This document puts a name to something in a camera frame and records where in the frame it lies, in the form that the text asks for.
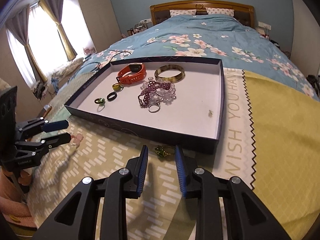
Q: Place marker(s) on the right patterned pillow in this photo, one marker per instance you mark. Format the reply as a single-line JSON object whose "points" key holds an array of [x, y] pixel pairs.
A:
{"points": [[222, 11]]}

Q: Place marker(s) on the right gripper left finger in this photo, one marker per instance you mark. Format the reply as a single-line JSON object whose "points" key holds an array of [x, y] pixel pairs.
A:
{"points": [[76, 216]]}

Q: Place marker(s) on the patterned blanket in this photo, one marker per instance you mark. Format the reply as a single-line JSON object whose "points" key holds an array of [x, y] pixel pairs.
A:
{"points": [[271, 141]]}

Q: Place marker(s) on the clothes pile on floor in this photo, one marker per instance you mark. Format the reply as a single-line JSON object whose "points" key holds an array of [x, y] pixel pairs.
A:
{"points": [[313, 82]]}

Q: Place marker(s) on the wooden headboard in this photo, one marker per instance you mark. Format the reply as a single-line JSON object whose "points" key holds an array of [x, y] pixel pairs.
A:
{"points": [[242, 12]]}

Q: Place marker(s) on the clothes on window seat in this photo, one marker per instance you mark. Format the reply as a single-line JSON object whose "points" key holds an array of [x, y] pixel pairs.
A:
{"points": [[56, 80]]}

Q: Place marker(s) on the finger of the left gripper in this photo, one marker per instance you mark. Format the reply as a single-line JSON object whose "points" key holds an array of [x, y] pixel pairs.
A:
{"points": [[54, 126], [56, 140]]}

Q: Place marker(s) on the navy shallow box tray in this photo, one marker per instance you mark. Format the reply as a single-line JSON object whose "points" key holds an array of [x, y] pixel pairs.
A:
{"points": [[191, 115]]}

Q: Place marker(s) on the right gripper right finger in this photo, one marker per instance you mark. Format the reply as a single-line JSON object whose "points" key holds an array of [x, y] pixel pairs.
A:
{"points": [[246, 215]]}

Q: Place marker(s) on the tortoiseshell bangle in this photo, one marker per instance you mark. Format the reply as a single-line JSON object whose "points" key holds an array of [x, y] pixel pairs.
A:
{"points": [[172, 73]]}

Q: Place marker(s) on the pink sleeve forearm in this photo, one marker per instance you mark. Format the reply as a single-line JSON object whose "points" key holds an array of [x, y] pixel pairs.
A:
{"points": [[14, 211]]}

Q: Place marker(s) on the left patterned pillow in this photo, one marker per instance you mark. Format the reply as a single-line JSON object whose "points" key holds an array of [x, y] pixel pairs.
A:
{"points": [[174, 13]]}

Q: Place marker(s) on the left hand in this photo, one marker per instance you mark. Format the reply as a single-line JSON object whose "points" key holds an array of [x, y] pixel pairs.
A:
{"points": [[25, 177]]}

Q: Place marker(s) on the right curtain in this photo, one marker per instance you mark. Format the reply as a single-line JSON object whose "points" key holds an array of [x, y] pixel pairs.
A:
{"points": [[54, 9]]}

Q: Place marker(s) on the blue floral duvet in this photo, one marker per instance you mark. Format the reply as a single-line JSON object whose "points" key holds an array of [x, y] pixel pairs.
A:
{"points": [[215, 36]]}

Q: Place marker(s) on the orange smart watch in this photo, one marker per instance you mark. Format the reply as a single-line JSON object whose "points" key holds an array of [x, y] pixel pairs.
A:
{"points": [[132, 73]]}

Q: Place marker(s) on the patterned pillow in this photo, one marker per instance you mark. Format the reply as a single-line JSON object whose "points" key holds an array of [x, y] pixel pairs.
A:
{"points": [[174, 13], [222, 11]]}

